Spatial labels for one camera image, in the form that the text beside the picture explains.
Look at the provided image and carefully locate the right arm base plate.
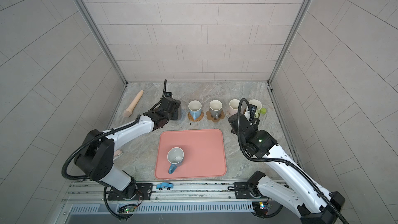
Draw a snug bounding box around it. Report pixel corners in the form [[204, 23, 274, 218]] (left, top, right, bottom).
[[229, 181, 261, 199]]

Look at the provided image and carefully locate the beige wooden pestle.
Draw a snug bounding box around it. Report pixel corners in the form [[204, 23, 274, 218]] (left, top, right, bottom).
[[123, 90, 144, 118]]

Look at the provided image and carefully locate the green mug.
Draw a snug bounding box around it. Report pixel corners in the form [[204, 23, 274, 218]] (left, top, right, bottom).
[[249, 99, 267, 118]]

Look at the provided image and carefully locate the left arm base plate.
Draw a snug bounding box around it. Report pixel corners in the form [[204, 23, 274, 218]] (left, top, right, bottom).
[[107, 182, 153, 201]]

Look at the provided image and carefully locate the light blue handled mug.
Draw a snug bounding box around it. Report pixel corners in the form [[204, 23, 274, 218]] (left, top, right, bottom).
[[188, 100, 202, 120]]

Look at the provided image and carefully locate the circuit board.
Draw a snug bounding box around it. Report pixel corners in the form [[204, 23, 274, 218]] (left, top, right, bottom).
[[118, 204, 136, 214], [252, 202, 269, 218]]

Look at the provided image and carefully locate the pink silicone tray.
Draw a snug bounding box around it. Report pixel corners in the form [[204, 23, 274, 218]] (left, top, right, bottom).
[[154, 129, 227, 180]]

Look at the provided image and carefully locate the cork paw coaster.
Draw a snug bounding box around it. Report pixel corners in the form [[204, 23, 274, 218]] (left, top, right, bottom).
[[206, 110, 225, 123]]

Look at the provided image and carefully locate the rattan woven coaster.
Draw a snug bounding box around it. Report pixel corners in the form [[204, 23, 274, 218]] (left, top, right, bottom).
[[188, 112, 204, 122]]

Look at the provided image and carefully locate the white mug pink handle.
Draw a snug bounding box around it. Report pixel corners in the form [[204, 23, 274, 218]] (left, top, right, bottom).
[[228, 99, 239, 116]]

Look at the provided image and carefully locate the blue toy car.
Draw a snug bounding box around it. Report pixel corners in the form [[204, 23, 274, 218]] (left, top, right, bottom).
[[156, 182, 174, 190]]

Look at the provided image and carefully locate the teal handled mug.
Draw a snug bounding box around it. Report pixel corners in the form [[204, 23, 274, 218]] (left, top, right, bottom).
[[209, 100, 223, 120]]

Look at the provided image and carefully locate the left circuit board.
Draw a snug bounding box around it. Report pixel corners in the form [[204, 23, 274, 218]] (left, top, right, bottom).
[[118, 204, 136, 214]]

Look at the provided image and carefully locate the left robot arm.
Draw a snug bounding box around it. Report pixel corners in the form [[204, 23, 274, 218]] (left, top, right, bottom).
[[61, 80, 181, 200]]

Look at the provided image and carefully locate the right circuit board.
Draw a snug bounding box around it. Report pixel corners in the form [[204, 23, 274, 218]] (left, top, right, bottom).
[[252, 202, 269, 218]]

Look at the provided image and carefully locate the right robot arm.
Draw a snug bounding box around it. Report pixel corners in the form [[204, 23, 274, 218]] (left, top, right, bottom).
[[228, 98, 347, 224]]

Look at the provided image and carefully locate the grey metal mug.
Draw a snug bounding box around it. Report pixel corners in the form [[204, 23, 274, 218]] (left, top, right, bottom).
[[171, 103, 182, 120]]

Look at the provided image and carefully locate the aluminium rail frame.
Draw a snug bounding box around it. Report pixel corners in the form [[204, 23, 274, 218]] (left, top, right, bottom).
[[46, 178, 330, 224]]

